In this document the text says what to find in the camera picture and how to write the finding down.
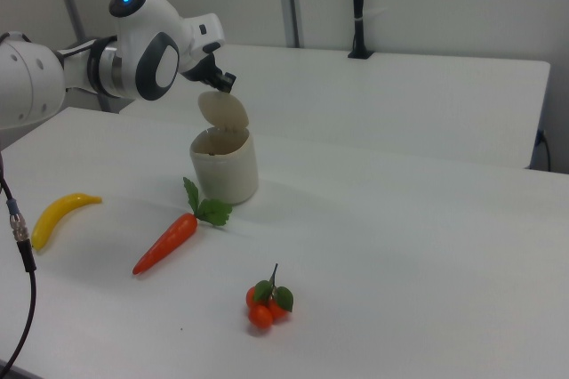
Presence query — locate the white neighbouring table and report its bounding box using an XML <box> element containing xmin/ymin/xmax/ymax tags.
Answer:
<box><xmin>118</xmin><ymin>44</ymin><xmax>551</xmax><ymax>171</ymax></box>

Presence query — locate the yellow toy banana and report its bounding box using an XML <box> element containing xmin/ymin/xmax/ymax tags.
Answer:
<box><xmin>29</xmin><ymin>192</ymin><xmax>103</xmax><ymax>252</ymax></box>

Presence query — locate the black cable with metal connector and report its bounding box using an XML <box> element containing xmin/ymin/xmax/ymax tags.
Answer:
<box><xmin>0</xmin><ymin>147</ymin><xmax>38</xmax><ymax>369</ymax></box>

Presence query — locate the orange toy carrot with leaves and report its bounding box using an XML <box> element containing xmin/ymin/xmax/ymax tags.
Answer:
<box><xmin>132</xmin><ymin>176</ymin><xmax>234</xmax><ymax>276</ymax></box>

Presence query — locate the orange tangerine cluster with leaves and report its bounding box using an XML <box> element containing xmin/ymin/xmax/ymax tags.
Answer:
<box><xmin>245</xmin><ymin>262</ymin><xmax>295</xmax><ymax>331</ymax></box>

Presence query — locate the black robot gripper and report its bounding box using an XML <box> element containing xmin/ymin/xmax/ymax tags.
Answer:
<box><xmin>179</xmin><ymin>52</ymin><xmax>237</xmax><ymax>95</ymax></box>

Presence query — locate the cream garbage bin with lid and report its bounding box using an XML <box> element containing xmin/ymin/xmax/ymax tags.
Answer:
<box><xmin>189</xmin><ymin>90</ymin><xmax>260</xmax><ymax>206</ymax></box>

